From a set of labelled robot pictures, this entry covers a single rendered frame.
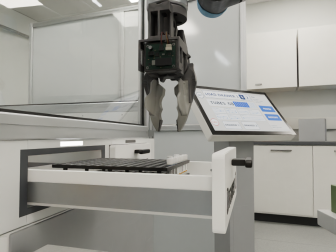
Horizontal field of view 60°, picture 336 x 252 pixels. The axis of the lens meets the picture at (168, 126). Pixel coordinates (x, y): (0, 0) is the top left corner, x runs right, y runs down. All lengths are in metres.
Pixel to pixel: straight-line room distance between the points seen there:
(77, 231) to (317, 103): 3.76
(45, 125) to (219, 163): 0.34
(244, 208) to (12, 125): 1.19
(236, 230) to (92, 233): 0.87
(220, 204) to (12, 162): 0.34
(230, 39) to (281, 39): 1.73
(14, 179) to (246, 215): 1.18
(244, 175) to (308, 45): 2.68
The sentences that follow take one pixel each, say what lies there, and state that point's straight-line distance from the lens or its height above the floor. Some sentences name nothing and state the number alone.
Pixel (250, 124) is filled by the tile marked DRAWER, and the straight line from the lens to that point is 1.40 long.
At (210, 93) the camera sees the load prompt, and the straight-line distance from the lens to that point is 1.42.
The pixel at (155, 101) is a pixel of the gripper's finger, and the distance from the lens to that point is 0.54.
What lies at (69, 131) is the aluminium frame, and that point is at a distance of 0.65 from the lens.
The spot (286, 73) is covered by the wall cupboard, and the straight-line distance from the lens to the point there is 3.85.
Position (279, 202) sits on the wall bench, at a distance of 3.50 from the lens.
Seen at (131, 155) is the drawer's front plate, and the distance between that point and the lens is 0.91.
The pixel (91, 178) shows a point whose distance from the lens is 0.50.
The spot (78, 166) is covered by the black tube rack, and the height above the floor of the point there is 0.90.
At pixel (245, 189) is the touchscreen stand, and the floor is 0.69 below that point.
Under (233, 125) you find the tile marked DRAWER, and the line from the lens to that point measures 1.32.
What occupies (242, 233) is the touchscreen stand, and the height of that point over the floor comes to 0.49.
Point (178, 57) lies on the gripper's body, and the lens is 0.48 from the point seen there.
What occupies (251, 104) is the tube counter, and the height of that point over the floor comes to 1.11.
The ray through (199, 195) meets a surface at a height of 0.87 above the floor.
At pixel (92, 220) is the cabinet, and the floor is 0.75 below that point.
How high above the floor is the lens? 0.95
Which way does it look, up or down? 2 degrees up
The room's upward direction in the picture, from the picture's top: straight up
